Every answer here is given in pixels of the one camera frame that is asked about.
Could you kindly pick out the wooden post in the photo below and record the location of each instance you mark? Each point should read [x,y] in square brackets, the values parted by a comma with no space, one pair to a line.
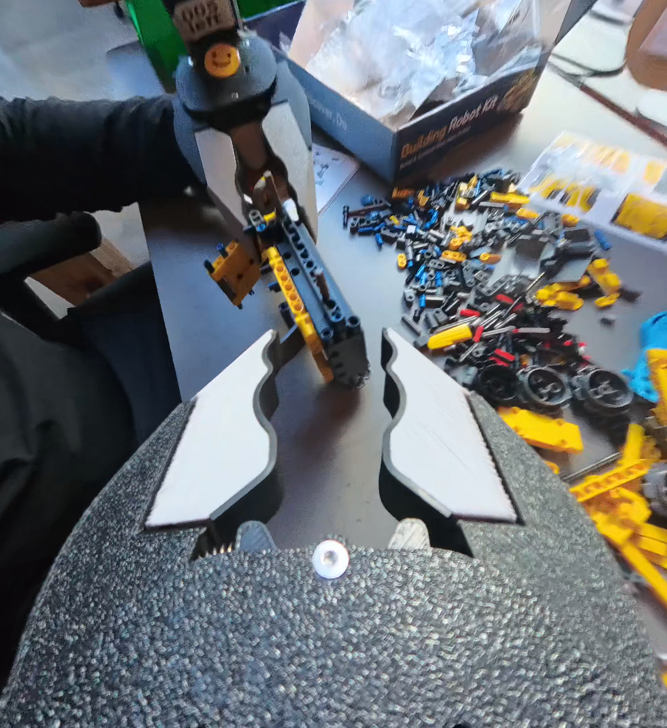
[83,278]

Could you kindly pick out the pile of building block parts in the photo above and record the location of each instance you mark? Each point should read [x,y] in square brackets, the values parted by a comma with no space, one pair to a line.
[544,432]

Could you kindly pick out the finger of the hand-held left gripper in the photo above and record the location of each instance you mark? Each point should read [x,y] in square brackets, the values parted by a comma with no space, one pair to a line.
[219,170]
[296,159]

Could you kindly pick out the blue plastic toy part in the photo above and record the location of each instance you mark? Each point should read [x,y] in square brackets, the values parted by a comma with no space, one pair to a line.
[657,335]

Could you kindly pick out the person's left hand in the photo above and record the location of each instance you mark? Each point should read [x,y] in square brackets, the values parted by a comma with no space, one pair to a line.
[259,159]

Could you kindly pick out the instruction booklet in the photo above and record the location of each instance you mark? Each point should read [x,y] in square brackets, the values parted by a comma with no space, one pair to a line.
[333,176]

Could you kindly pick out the crumpled clear plastic bags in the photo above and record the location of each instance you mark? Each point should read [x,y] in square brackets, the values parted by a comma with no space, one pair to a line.
[401,51]

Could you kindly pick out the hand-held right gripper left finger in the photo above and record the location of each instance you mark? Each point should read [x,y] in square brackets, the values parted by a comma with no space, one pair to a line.
[219,443]

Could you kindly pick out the blue cardboard kit box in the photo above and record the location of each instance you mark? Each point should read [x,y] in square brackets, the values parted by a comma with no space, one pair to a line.
[356,125]

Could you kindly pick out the green plastic bin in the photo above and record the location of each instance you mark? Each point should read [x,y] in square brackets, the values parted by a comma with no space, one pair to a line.
[157,34]

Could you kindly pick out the black yellow toy block vehicle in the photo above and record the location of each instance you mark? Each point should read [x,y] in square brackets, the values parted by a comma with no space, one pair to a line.
[316,273]

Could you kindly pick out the grey desk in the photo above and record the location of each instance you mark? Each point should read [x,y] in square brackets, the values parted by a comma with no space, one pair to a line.
[225,352]

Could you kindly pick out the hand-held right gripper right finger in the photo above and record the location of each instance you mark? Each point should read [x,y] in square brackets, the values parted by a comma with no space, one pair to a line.
[447,449]

